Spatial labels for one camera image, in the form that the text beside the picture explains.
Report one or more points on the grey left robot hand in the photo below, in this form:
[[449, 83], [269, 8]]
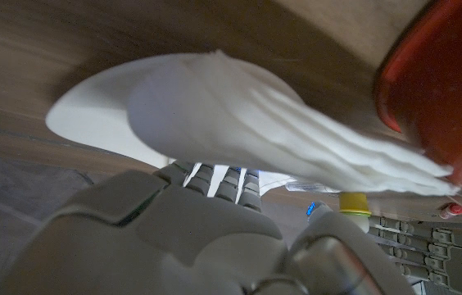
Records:
[[452, 258]]

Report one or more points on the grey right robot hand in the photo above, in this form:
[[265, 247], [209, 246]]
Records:
[[173, 237]]

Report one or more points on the white cloth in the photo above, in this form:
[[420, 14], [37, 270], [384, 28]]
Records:
[[235, 123]]

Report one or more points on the white square dish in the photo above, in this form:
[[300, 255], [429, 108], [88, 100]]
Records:
[[87, 123]]

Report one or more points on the red bowl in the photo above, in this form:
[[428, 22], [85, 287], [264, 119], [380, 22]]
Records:
[[448, 82]]

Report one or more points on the red capped marker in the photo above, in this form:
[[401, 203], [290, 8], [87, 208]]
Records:
[[452, 210]]

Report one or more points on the yellow cup with white ball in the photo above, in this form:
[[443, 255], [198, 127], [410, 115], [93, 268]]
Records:
[[354, 205]]

